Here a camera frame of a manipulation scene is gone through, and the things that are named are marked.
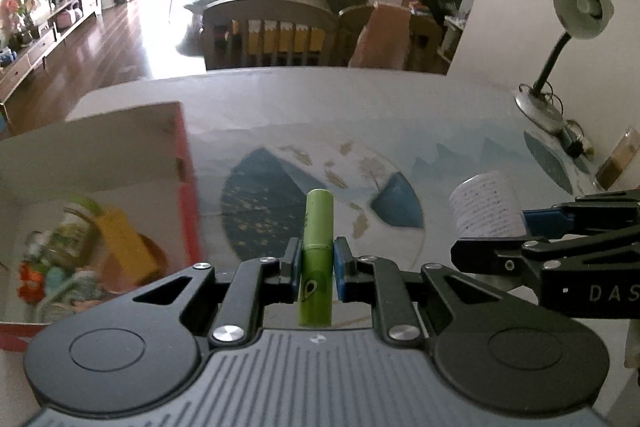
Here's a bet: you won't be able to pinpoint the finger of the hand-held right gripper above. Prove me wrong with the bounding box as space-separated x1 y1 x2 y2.
451 229 640 288
522 191 640 239

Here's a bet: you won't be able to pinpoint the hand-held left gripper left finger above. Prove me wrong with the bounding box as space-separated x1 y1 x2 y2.
131 238 304 349

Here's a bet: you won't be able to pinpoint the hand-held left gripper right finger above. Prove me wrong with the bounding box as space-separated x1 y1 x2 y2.
334 237 506 350

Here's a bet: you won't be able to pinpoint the green tube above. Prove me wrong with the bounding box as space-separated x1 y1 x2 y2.
298 189 335 328

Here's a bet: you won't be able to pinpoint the white paper cup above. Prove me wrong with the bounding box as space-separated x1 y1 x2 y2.
448 172 527 242

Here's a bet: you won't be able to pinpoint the yellow small box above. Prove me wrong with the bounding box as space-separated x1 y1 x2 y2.
97 209 158 289

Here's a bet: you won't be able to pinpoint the green lid jar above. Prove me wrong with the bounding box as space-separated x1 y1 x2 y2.
47 202 108 270

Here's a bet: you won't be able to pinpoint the red cardboard box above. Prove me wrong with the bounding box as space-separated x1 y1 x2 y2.
0 102 203 353

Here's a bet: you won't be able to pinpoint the orange small toy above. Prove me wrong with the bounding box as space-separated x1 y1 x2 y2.
17 261 47 304

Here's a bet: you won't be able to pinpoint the black power adapter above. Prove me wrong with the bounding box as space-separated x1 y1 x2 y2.
560 119 597 158

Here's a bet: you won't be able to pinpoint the glass bottle with brown liquid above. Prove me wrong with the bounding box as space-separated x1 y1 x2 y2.
595 127 638 191

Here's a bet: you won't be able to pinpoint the grey desk lamp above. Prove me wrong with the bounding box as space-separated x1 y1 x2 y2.
515 0 616 134

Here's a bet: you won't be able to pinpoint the wooden dining chair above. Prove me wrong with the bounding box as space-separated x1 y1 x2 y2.
339 4 446 72
202 0 341 70

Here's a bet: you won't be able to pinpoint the tan towel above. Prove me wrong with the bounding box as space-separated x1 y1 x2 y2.
348 2 413 70

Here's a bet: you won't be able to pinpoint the wooden TV cabinet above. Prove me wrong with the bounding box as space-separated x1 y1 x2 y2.
0 0 103 105

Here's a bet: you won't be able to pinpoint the pink artificial flowers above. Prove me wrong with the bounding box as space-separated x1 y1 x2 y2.
2 0 33 32

